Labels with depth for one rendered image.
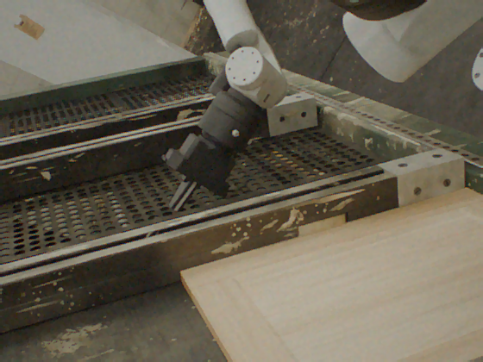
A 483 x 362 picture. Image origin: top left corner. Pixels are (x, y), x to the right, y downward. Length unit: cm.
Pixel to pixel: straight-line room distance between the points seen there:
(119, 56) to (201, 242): 369
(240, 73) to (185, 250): 30
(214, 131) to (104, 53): 353
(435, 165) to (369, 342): 40
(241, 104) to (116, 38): 352
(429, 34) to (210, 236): 54
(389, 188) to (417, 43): 58
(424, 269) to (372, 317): 13
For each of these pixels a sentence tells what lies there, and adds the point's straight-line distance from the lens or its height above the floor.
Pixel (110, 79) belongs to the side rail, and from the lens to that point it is 228.
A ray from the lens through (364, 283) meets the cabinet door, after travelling 82.
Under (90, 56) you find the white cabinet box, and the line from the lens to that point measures 451.
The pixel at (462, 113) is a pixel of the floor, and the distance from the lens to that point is 255.
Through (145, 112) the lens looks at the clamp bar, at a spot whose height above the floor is 122.
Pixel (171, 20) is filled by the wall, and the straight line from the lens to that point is 599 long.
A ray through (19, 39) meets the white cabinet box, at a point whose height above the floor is 139.
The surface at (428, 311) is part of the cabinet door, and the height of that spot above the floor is 109.
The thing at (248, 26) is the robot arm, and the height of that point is 127.
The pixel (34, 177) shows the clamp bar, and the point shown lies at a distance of 138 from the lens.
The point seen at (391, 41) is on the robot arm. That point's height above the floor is 141.
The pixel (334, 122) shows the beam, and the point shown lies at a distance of 145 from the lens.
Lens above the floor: 164
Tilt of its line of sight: 26 degrees down
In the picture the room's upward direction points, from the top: 66 degrees counter-clockwise
